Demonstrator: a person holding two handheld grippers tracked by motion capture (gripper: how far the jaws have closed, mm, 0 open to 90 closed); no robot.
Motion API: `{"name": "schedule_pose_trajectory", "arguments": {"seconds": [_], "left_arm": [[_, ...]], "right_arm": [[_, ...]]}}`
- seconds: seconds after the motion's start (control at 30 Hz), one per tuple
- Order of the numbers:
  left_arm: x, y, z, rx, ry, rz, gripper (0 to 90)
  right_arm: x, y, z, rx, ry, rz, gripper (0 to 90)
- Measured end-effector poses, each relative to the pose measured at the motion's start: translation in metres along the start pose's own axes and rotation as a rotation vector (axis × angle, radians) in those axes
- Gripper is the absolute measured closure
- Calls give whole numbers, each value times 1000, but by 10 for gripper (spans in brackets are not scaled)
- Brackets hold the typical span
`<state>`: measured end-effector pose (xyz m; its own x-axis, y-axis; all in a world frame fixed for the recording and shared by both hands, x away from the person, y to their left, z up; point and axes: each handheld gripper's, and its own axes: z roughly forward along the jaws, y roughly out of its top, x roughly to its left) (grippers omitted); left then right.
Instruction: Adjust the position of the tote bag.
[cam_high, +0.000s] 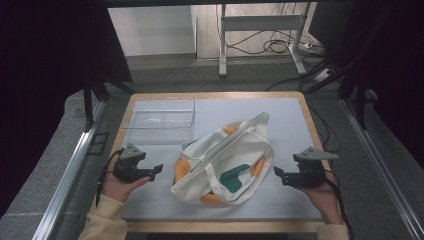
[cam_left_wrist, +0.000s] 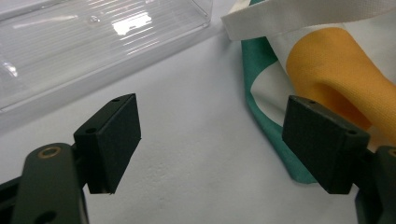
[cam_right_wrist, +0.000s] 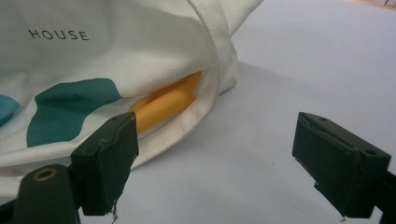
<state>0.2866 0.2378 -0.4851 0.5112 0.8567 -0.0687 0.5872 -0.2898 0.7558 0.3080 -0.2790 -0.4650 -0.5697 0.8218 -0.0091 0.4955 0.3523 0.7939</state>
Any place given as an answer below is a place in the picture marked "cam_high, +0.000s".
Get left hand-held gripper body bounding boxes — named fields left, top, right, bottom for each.
left=112, top=143, right=148, bottom=184

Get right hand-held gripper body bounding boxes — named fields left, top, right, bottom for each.
left=292, top=146, right=339, bottom=188

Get white patterned tote bag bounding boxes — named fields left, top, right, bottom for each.
left=169, top=111, right=275, bottom=207

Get person's left hand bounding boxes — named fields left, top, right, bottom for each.
left=100, top=156, right=151, bottom=204

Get person's right hand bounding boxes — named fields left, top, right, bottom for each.
left=294, top=181, right=345, bottom=225

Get clear plastic box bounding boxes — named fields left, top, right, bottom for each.
left=121, top=97, right=197, bottom=146

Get white table mat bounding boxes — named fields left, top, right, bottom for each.
left=120, top=97, right=324, bottom=222

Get black stand legs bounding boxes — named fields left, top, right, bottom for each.
left=301, top=59, right=379, bottom=132
left=82, top=79, right=138, bottom=133

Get white power strip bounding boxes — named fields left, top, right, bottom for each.
left=313, top=67, right=333, bottom=83

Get black curtain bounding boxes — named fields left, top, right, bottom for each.
left=0, top=0, right=133, bottom=216
left=308, top=0, right=424, bottom=169

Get white board panel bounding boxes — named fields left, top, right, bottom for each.
left=107, top=5, right=198, bottom=58

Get left hand-held gripper black cable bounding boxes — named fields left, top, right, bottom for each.
left=95, top=148, right=125, bottom=208

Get hand-held gripper black cable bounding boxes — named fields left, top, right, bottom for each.
left=321, top=168, right=355, bottom=240
left=95, top=148, right=125, bottom=208

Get thin black cable beside table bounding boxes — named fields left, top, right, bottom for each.
left=304, top=96, right=342, bottom=155

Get black floor bracket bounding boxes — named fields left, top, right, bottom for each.
left=86, top=132, right=110, bottom=156

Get right hand-held gripper black cable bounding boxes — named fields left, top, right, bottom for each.
left=321, top=168, right=355, bottom=240

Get aluminium rail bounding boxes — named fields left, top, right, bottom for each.
left=31, top=99, right=107, bottom=240
left=339, top=98, right=424, bottom=240

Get tangle of black floor cables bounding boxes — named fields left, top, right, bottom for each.
left=215, top=3, right=334, bottom=93

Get white metal stand frame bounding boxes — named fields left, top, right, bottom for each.
left=218, top=3, right=313, bottom=78

